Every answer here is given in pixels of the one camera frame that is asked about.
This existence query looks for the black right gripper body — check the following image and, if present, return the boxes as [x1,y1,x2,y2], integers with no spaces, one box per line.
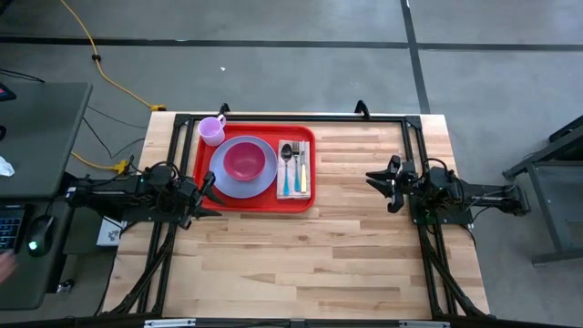
[386,155,419,214]

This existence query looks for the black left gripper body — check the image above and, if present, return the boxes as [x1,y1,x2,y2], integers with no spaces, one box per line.
[176,170,217,231]

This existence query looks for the lavender plate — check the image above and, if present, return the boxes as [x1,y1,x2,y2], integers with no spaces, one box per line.
[209,135,279,200]

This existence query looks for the red plastic bowl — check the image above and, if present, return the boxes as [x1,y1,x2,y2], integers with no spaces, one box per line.
[222,140,268,182]

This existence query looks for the pink cup with handle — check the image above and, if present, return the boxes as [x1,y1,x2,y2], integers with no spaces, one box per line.
[197,113,228,148]

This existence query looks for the beige cloth napkin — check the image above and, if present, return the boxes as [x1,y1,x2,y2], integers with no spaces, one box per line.
[275,138,312,201]

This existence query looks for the knife with cream handle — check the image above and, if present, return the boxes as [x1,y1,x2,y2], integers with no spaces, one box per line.
[299,139,308,194]

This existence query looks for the spoon with blue handle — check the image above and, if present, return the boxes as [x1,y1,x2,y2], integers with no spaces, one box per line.
[280,142,293,198]

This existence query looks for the fork with blue handle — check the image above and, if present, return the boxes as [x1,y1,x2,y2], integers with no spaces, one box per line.
[291,139,302,194]

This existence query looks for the red plastic tray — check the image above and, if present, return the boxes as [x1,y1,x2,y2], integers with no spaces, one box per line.
[189,123,318,214]

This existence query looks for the white labelled box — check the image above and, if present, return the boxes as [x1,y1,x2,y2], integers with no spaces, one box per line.
[96,215,128,248]

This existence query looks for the black computer mouse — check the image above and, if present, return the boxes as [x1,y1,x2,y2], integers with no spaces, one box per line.
[25,213,56,259]

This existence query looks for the dark grey desk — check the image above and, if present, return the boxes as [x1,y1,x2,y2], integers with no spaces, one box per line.
[0,80,94,312]

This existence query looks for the backlit black keyboard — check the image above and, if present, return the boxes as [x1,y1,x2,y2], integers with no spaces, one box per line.
[0,207,24,254]

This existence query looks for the white crumpled tissue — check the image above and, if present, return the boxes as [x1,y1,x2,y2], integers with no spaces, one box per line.
[0,155,16,179]

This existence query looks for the person's hand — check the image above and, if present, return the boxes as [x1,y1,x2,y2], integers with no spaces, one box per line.
[0,249,17,284]

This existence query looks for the yellow cable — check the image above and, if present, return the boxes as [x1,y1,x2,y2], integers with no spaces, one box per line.
[70,151,131,175]
[57,0,168,113]

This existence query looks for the black aluminium table frame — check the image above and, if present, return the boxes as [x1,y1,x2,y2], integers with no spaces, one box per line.
[100,99,492,320]

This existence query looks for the silver metal bracket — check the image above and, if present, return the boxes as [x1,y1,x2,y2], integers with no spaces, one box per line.
[143,318,198,328]
[399,320,452,328]

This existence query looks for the dark metal cart frame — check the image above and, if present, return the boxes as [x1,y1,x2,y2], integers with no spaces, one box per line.
[502,113,583,268]

